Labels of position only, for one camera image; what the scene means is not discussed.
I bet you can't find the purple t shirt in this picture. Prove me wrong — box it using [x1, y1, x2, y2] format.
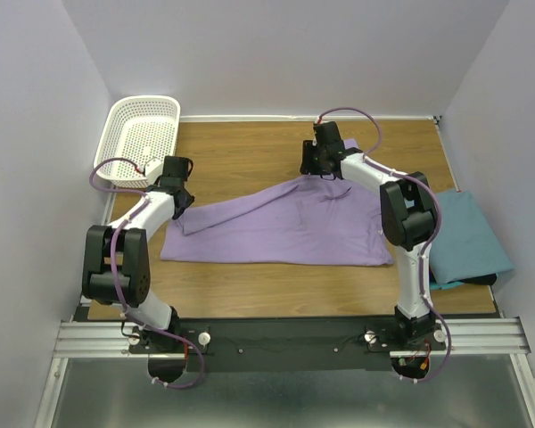
[159, 137, 395, 268]

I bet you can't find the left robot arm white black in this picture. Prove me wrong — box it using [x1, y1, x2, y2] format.
[82, 156, 197, 351]

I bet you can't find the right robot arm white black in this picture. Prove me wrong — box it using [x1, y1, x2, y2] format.
[300, 120, 440, 347]

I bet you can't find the white plastic laundry basket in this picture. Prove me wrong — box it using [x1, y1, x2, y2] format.
[94, 95, 181, 188]

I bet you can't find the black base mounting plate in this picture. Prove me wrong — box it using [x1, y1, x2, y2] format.
[126, 316, 446, 384]

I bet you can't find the folded teal t shirt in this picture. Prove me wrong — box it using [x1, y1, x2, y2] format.
[430, 190, 514, 283]

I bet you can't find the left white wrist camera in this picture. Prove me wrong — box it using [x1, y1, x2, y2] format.
[143, 159, 163, 185]

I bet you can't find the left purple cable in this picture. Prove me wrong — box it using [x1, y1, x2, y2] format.
[88, 156, 206, 390]

